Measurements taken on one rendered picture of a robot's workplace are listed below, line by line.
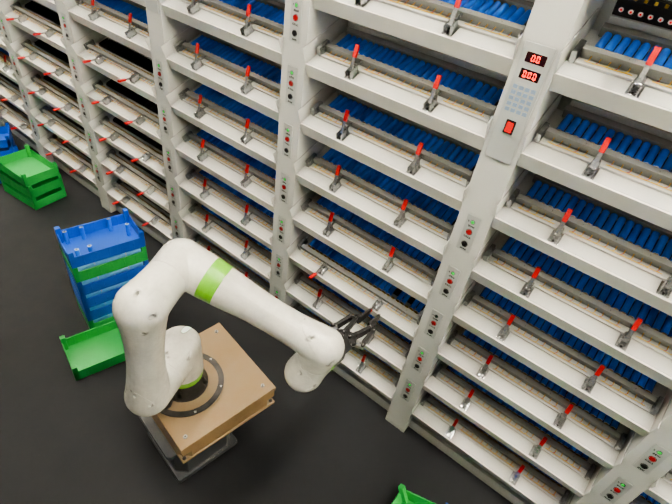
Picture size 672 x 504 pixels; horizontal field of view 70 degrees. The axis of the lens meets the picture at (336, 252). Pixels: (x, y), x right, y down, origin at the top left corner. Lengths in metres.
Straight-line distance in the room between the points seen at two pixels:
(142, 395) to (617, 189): 1.29
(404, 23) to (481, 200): 0.50
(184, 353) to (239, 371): 0.30
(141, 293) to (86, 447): 1.09
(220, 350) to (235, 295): 0.64
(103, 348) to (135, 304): 1.27
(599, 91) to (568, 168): 0.18
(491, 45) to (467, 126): 0.20
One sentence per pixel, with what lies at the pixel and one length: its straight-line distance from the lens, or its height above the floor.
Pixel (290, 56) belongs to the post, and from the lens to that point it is 1.60.
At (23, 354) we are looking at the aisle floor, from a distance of 2.50.
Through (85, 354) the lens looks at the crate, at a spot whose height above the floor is 0.00.
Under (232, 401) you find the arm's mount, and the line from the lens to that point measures 1.71.
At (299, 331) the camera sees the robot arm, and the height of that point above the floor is 0.89.
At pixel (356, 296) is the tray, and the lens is 1.82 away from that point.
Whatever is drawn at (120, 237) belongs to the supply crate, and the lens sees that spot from 2.31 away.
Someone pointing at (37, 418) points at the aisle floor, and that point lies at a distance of 2.28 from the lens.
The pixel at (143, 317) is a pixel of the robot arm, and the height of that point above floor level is 0.98.
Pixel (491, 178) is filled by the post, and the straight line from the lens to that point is 1.32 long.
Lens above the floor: 1.82
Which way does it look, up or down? 40 degrees down
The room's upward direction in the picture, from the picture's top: 9 degrees clockwise
